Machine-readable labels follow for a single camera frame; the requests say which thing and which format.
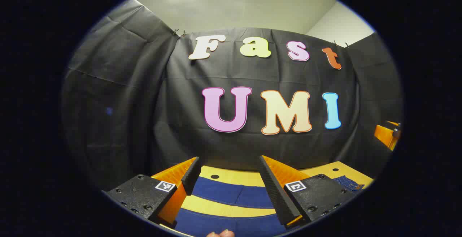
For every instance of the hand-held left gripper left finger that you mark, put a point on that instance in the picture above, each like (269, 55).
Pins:
(191, 177)

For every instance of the small metal clip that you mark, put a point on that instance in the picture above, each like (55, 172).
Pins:
(179, 33)
(340, 44)

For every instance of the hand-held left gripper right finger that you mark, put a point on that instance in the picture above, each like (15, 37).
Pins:
(276, 190)

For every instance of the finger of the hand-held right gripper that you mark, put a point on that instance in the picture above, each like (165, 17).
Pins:
(384, 134)

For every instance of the blue denim jeans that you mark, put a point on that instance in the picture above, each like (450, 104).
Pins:
(231, 193)

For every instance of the black backdrop cloth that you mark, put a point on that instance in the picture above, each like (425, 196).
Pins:
(144, 103)

